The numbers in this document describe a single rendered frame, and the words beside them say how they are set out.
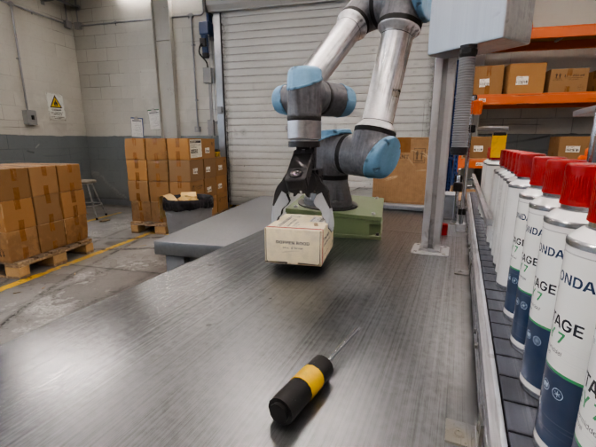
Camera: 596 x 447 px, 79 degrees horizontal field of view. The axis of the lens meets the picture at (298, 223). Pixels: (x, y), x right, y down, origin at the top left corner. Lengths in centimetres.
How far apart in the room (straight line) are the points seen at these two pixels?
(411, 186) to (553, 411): 130
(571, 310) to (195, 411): 34
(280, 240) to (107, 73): 658
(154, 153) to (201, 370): 422
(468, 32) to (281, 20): 499
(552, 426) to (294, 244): 54
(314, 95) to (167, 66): 575
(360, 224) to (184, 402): 74
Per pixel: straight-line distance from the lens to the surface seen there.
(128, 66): 696
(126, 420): 44
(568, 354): 31
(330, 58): 105
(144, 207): 481
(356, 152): 101
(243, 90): 576
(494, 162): 117
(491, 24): 84
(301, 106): 79
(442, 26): 91
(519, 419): 38
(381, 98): 104
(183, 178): 447
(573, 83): 507
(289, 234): 75
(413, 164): 155
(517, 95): 479
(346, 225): 105
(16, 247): 374
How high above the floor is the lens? 110
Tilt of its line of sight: 13 degrees down
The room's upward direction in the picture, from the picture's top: straight up
